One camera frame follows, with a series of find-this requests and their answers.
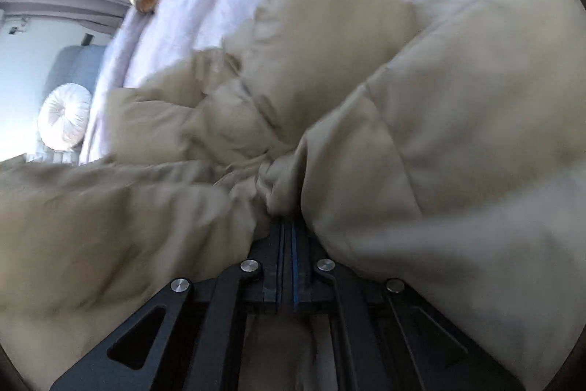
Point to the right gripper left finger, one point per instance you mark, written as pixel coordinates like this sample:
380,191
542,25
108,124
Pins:
189,336

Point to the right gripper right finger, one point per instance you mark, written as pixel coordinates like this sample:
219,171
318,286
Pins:
385,336

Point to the beige puffer jacket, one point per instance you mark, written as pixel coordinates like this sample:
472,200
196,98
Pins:
441,142

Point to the white round pleated cushion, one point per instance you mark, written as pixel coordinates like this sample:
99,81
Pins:
63,117

